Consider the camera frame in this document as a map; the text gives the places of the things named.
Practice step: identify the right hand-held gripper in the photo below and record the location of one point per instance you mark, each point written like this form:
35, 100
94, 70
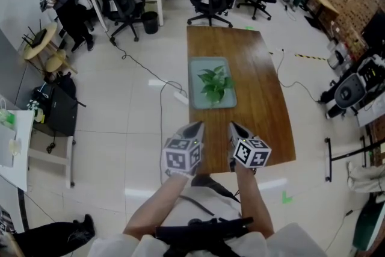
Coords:
252, 153

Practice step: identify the person's left forearm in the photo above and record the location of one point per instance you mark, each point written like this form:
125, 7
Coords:
156, 204

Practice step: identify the person's white shirt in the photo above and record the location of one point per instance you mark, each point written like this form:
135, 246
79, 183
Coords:
210, 201

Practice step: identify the round wooden side table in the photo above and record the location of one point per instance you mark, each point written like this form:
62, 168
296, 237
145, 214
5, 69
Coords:
45, 45

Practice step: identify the black display panel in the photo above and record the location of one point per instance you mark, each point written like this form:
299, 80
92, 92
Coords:
376, 30

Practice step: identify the silver refrigerator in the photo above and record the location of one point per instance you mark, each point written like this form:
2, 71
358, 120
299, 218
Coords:
12, 69

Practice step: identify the grey-green tray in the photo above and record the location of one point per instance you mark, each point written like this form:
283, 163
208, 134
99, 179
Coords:
195, 93

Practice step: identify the dark green white-rimmed container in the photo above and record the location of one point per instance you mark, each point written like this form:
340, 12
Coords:
368, 225

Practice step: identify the black waste bin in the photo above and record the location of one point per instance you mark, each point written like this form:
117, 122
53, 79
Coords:
149, 22

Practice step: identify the white power strip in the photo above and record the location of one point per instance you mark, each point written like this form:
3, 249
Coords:
181, 97

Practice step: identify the green translucent container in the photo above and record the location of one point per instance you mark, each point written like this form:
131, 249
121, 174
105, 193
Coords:
6, 118

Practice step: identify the small round wooden stool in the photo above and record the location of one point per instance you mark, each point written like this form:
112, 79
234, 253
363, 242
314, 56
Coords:
55, 61

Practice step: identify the black rack stand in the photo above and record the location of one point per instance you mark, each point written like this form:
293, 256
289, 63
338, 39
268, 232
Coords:
346, 156

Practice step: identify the person's black chest harness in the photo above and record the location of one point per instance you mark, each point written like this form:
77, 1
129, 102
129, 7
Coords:
204, 231

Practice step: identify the silver metal bucket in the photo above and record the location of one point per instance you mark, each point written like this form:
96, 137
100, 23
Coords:
337, 58

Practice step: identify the wooden top standing desk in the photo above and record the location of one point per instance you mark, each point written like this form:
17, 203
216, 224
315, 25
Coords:
323, 4

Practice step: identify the black backpack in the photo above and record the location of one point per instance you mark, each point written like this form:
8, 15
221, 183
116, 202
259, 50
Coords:
64, 82

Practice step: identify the person's right forearm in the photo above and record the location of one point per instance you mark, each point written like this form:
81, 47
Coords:
252, 198

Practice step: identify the white flower bunch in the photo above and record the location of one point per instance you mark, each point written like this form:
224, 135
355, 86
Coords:
36, 108

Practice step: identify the large black bag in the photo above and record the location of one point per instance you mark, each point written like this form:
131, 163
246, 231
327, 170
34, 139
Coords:
61, 114

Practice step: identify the green leafy plant sprig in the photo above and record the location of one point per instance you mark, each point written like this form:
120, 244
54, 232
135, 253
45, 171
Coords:
215, 84

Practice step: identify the black router with antennas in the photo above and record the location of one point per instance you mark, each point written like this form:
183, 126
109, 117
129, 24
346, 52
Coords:
37, 36

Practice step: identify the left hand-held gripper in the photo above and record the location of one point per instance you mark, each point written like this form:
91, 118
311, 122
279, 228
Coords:
180, 156

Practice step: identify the white table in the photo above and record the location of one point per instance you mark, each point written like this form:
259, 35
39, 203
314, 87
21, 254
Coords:
15, 159

